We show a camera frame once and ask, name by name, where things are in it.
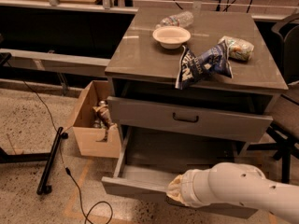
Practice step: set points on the grey bottom drawer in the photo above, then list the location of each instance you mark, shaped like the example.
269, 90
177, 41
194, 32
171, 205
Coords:
151, 159

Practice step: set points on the grey drawer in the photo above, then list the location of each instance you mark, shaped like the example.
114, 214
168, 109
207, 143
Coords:
151, 159
190, 120

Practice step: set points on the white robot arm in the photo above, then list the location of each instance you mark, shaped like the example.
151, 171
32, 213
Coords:
237, 184

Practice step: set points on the grey top drawer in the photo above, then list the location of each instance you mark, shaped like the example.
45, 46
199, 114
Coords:
190, 120

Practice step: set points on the grey drawer cabinet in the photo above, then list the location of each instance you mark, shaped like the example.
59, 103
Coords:
141, 69

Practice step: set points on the clear plastic water bottle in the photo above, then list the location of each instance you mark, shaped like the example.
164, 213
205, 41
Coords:
182, 19

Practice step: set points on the crumpled brown wrapper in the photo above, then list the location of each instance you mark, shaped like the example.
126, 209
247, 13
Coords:
102, 120

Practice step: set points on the metal can in box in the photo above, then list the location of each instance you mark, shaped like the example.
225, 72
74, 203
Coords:
102, 102

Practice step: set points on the blue chip bag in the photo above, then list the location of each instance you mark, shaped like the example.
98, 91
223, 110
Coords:
193, 69

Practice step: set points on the cardboard box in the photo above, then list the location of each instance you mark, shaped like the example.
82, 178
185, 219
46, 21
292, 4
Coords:
93, 140

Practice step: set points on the white paper bowl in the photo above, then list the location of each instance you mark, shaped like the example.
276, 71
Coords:
171, 37

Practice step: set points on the green white snack bag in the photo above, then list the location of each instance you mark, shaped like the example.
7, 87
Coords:
239, 49

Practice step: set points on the black table leg base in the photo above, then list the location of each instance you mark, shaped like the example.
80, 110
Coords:
48, 158

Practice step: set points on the black office chair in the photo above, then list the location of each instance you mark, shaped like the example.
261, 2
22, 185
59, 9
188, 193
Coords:
284, 129

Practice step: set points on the grey metal bench rail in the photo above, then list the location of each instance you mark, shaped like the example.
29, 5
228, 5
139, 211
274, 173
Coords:
60, 63

